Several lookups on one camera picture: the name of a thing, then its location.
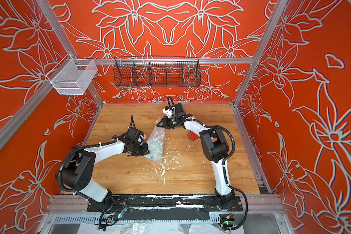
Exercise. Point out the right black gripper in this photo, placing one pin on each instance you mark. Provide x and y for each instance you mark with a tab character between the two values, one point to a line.
168	122

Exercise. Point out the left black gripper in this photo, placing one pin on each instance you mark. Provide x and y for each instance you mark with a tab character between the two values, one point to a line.
145	151

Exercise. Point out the clear bubble wrap sheet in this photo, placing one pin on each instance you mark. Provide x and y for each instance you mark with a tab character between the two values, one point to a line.
158	134

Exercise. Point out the green leaf pattern bowl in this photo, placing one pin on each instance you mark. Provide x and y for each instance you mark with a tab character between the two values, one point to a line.
155	147

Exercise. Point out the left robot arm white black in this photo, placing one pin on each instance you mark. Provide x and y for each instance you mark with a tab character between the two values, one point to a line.
75	172

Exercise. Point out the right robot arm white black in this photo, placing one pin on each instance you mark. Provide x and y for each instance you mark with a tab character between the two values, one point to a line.
218	145

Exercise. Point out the red tape dispenser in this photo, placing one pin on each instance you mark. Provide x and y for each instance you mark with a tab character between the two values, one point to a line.
192	136

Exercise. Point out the clear plastic hanging bin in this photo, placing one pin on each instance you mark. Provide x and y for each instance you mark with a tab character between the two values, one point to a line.
72	79

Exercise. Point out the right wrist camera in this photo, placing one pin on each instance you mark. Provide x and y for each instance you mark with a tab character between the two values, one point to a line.
167	111

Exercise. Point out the black wire mesh basket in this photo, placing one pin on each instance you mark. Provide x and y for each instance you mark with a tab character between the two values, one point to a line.
161	71

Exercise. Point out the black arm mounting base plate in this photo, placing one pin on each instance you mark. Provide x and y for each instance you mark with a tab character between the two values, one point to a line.
207	202

